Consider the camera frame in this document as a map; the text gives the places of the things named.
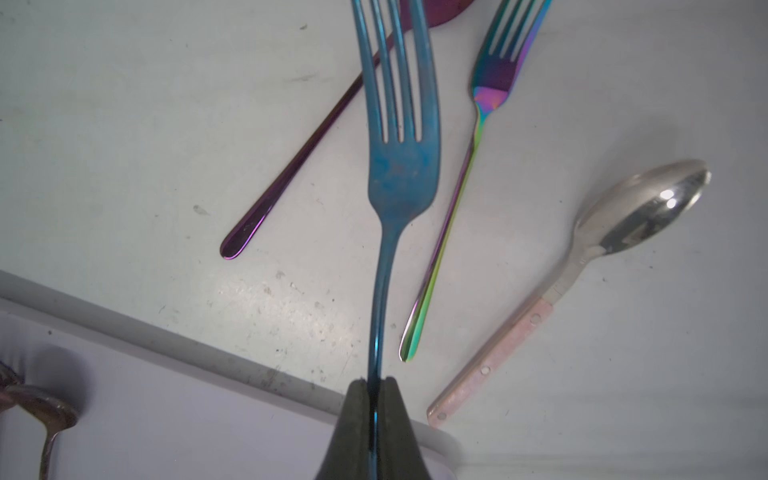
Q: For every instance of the rainbow fork green handle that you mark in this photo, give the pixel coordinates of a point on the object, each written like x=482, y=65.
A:
x=496, y=69

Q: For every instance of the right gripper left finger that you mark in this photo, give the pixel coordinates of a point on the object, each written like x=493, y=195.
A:
x=348, y=453

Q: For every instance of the blue fork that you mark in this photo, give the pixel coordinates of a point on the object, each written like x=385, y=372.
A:
x=404, y=159

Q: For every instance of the dark purple spoon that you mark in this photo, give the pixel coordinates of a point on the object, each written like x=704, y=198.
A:
x=55, y=414

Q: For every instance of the purple magenta spoon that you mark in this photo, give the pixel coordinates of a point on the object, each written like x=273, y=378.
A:
x=437, y=12

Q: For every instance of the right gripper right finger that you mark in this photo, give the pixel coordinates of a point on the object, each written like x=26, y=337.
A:
x=398, y=453

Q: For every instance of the lilac rectangular placemat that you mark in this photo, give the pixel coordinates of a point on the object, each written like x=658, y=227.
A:
x=144, y=415

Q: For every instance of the silver spoon pink handle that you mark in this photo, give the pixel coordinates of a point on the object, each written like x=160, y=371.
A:
x=624, y=216

